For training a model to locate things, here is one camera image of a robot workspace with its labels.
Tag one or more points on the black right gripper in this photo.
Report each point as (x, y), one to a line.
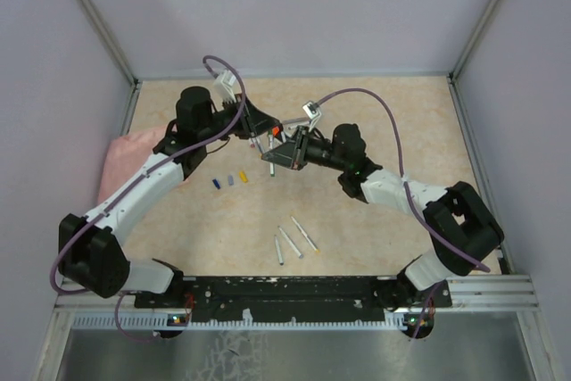
(293, 153)

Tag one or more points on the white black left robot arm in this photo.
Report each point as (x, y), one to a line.
(91, 246)

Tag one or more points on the grey blue capped marker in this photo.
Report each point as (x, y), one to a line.
(290, 242)

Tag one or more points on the yellow capped marker in group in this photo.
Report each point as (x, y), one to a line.
(260, 145)

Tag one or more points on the yellow capped white marker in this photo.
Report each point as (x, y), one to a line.
(305, 234)

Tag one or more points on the yellow marker cap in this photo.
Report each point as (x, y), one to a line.
(243, 176)

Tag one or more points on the pink cloth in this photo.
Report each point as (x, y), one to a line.
(126, 155)

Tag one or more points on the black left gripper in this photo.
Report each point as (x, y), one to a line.
(252, 120)

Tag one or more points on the grey purple pen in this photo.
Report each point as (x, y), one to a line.
(295, 121)

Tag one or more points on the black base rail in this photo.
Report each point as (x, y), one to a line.
(283, 299)

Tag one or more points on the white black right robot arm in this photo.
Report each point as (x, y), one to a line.
(462, 229)

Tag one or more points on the aluminium frame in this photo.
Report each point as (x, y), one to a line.
(477, 291)

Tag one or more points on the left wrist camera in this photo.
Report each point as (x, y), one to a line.
(224, 86)

